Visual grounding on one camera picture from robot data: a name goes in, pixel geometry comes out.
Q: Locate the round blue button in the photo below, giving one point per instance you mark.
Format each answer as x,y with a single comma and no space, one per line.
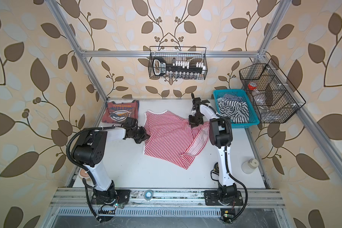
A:
148,195

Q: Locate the wire basket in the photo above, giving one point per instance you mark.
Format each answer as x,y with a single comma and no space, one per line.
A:
178,52
283,97

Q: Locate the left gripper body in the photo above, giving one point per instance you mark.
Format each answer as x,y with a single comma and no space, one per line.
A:
138,136

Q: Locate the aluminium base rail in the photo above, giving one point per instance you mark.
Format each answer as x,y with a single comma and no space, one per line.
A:
257,198

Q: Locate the teal plastic basket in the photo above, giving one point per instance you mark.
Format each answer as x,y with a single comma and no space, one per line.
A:
253,119

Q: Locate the black tape measure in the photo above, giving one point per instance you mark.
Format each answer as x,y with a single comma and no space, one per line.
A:
215,172

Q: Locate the red white striped garment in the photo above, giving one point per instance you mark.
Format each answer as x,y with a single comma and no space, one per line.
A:
173,139

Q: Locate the white plastic bottle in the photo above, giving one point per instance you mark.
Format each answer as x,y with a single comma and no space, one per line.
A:
248,167

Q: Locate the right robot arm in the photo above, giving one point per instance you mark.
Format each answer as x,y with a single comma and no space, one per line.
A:
221,136

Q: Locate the right wire basket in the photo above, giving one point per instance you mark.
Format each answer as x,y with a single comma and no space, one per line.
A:
283,97

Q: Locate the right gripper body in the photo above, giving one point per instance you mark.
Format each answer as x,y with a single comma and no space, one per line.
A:
196,120

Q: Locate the black white striped garment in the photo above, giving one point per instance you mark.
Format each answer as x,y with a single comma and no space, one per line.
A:
234,107

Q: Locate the round tan pad dish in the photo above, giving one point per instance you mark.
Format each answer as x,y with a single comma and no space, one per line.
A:
83,174

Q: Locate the red capped plastic bottle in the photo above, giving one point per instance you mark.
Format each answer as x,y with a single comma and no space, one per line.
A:
258,96

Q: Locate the back wire basket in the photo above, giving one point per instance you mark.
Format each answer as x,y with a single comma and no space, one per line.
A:
178,52

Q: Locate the black socket set tool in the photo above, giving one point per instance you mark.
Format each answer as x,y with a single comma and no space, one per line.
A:
173,67

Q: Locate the red tank top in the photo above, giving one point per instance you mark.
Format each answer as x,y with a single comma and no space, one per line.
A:
117,113

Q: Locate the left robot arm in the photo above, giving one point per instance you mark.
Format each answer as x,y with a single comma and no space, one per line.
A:
86,150

